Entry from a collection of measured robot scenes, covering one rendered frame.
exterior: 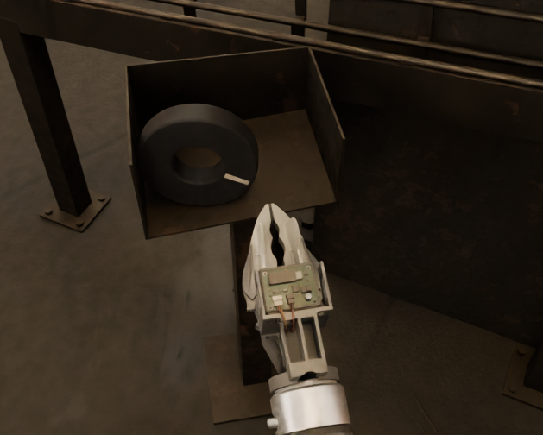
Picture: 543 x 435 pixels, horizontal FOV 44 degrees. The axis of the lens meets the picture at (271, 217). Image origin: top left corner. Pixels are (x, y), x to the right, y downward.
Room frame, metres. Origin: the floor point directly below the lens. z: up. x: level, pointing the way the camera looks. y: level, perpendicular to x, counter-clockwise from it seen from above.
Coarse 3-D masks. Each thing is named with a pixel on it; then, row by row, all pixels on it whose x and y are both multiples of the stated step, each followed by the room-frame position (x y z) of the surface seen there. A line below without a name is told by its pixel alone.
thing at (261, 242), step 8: (264, 208) 0.52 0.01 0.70; (264, 216) 0.51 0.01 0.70; (256, 224) 0.50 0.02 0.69; (264, 224) 0.50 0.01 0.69; (256, 232) 0.49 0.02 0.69; (264, 232) 0.49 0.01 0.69; (256, 240) 0.48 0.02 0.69; (264, 240) 0.48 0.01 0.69; (256, 248) 0.47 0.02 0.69; (264, 248) 0.45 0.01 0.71; (256, 256) 0.46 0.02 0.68; (264, 256) 0.45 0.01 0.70; (272, 256) 0.46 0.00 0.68; (256, 264) 0.45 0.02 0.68; (264, 264) 0.44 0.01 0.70; (272, 264) 0.45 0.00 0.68
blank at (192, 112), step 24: (168, 120) 0.62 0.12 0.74; (192, 120) 0.62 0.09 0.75; (216, 120) 0.62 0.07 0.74; (240, 120) 0.65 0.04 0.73; (144, 144) 0.62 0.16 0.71; (168, 144) 0.62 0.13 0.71; (192, 144) 0.62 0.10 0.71; (216, 144) 0.62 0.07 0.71; (240, 144) 0.62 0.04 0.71; (144, 168) 0.62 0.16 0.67; (168, 168) 0.62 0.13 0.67; (192, 168) 0.65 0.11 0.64; (216, 168) 0.64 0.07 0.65; (240, 168) 0.62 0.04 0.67; (168, 192) 0.62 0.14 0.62; (192, 192) 0.62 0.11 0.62; (216, 192) 0.62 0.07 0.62; (240, 192) 0.62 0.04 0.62
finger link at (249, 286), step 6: (252, 252) 0.47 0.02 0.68; (252, 258) 0.46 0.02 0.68; (246, 264) 0.46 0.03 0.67; (252, 264) 0.45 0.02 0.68; (246, 270) 0.45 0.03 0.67; (252, 270) 0.45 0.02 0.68; (246, 276) 0.44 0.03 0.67; (252, 276) 0.44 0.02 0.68; (246, 282) 0.43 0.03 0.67; (252, 282) 0.43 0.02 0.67; (246, 288) 0.43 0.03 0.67; (252, 288) 0.43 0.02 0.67; (246, 294) 0.42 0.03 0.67; (252, 294) 0.42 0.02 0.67; (246, 300) 0.42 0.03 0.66; (252, 300) 0.42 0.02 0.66; (252, 306) 0.41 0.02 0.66
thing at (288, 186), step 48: (288, 48) 0.81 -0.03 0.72; (144, 96) 0.77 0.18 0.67; (192, 96) 0.78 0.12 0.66; (240, 96) 0.80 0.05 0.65; (288, 96) 0.81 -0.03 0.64; (288, 144) 0.74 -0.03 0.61; (336, 144) 0.64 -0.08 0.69; (144, 192) 0.65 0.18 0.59; (288, 192) 0.64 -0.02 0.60; (336, 192) 0.62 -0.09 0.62; (240, 240) 0.66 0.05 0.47; (240, 288) 0.66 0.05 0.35; (240, 336) 0.66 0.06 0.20; (240, 384) 0.67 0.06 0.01
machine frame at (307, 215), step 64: (384, 0) 0.94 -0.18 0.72; (448, 0) 0.90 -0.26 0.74; (512, 0) 0.86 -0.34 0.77; (384, 128) 0.92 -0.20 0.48; (448, 128) 0.88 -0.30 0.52; (384, 192) 0.92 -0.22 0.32; (448, 192) 0.87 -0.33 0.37; (512, 192) 0.82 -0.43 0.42; (320, 256) 0.97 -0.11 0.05; (384, 256) 0.91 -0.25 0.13; (448, 256) 0.85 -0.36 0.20; (512, 256) 0.80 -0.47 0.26; (512, 320) 0.78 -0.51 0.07
